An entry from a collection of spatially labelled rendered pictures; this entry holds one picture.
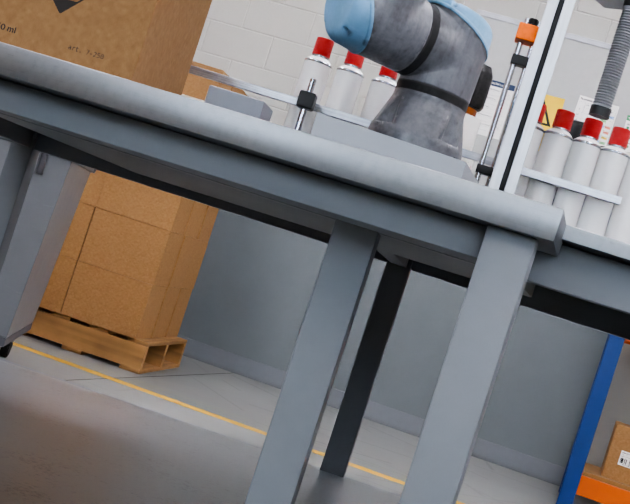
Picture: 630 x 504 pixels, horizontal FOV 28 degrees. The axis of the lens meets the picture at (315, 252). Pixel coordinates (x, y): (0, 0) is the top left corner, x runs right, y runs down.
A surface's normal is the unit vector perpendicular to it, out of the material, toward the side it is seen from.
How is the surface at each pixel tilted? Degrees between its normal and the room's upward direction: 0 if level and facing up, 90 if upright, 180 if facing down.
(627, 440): 90
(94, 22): 90
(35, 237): 93
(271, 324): 90
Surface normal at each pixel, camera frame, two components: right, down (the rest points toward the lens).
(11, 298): 0.08, 0.07
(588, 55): -0.21, -0.08
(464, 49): 0.44, 0.14
